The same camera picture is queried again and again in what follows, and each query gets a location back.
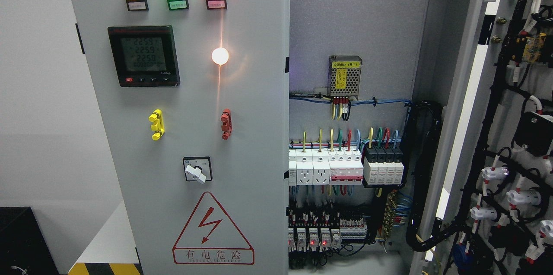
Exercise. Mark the yellow terminal post block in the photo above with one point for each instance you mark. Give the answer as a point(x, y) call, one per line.
point(157, 124)

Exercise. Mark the red terminal post block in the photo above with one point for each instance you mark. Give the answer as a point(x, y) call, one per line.
point(226, 126)

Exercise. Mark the grey cabinet door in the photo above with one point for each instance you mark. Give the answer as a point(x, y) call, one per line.
point(483, 184)
point(248, 169)

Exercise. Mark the white socket breaker row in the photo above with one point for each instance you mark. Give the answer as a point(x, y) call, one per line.
point(324, 167)

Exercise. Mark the lower relay and breaker row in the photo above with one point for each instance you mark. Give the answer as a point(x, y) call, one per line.
point(317, 232)

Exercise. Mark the black white surge protector block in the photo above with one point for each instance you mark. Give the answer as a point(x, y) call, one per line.
point(382, 167)

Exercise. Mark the black digital power meter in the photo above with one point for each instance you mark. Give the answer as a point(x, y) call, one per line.
point(144, 56)

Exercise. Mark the red electric danger warning sticker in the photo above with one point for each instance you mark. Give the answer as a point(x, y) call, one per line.
point(210, 236)

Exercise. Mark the metal mesh power supply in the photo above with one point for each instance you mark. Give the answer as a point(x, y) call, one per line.
point(344, 75)

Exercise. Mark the white glowing indicator light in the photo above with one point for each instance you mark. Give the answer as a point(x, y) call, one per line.
point(220, 56)

